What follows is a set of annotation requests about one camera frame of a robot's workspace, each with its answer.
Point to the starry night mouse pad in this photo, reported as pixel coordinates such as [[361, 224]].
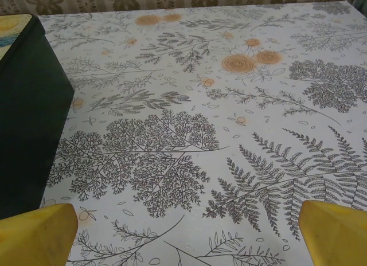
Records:
[[31, 111]]

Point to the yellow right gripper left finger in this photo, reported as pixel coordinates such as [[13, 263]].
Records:
[[34, 237]]

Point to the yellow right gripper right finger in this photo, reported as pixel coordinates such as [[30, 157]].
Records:
[[335, 237]]

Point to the floral leaf-print tablecloth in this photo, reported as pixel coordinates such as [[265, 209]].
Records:
[[200, 105]]

